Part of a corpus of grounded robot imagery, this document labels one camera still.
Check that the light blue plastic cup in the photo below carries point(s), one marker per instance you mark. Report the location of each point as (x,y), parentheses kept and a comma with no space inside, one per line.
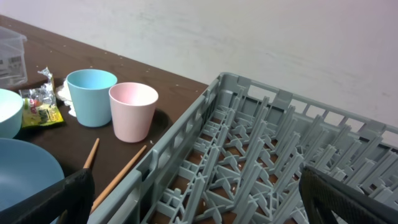
(89,90)

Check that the dark blue plate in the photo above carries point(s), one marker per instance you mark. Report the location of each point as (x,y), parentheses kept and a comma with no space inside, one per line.
(26,169)

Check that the grey dishwasher rack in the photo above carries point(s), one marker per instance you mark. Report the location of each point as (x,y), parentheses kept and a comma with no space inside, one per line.
(236,156)

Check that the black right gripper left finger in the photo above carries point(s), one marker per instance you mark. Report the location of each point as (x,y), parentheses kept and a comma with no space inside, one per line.
(74,195)

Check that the wooden chopstick left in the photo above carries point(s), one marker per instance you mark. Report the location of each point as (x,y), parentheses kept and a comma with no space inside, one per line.
(91,155)

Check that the wooden chopstick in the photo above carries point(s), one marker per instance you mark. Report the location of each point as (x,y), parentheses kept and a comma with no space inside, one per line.
(116,180)
(91,155)

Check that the pink plastic cup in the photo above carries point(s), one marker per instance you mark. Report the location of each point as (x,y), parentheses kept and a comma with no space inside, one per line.
(132,109)

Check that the clear plastic bin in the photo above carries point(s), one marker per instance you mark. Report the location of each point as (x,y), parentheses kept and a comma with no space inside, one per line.
(13,69)

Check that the white tissue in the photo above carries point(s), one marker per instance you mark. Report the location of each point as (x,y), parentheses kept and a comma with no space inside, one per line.
(63,93)

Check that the yellow snack wrapper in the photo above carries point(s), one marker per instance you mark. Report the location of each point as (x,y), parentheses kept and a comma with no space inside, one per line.
(40,104)

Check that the light blue rice bowl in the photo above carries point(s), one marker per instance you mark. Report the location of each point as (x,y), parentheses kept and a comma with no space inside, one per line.
(11,113)

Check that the wooden chopstick right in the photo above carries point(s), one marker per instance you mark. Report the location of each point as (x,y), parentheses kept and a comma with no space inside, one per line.
(116,180)

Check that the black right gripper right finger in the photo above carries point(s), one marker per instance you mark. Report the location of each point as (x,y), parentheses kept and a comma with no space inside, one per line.
(324,197)

